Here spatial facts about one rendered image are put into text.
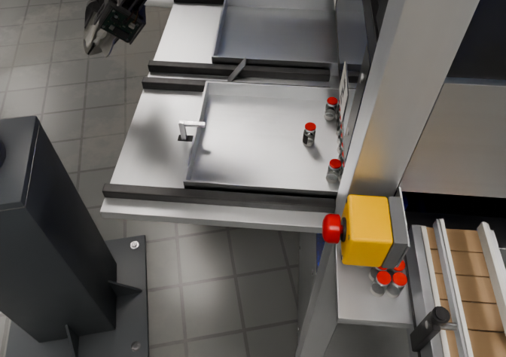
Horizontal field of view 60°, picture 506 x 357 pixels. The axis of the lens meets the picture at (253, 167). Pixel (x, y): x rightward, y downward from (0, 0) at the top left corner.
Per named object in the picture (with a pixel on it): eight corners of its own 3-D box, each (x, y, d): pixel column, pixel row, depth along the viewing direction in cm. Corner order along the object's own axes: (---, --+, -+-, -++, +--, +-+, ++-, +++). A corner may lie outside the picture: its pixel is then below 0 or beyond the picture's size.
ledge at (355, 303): (418, 251, 72) (422, 245, 71) (431, 331, 64) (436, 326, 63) (333, 245, 73) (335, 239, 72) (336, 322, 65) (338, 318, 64)
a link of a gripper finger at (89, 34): (70, 60, 80) (94, 22, 76) (72, 41, 84) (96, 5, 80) (86, 68, 82) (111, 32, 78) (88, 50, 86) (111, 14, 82)
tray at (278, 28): (358, 11, 113) (360, -2, 110) (365, 77, 97) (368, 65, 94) (226, 5, 114) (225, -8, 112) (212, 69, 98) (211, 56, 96)
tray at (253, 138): (368, 102, 92) (371, 90, 89) (380, 206, 76) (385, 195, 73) (207, 93, 93) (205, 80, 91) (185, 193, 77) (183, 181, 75)
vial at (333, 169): (337, 175, 80) (341, 158, 76) (338, 184, 78) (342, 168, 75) (325, 173, 80) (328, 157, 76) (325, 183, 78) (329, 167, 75)
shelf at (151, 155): (355, 7, 117) (356, 1, 116) (380, 237, 74) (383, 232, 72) (178, -1, 120) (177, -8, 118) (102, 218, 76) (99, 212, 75)
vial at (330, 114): (334, 113, 89) (337, 96, 86) (334, 121, 88) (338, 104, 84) (323, 113, 90) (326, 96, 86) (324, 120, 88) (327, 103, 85)
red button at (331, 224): (347, 224, 62) (352, 209, 59) (349, 250, 60) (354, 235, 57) (320, 223, 63) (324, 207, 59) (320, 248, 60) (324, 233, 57)
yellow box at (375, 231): (388, 224, 64) (401, 196, 59) (394, 270, 60) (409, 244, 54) (336, 220, 65) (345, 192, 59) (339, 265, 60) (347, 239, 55)
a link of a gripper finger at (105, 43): (86, 68, 82) (111, 32, 78) (88, 50, 86) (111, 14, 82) (102, 75, 84) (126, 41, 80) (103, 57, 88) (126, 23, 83)
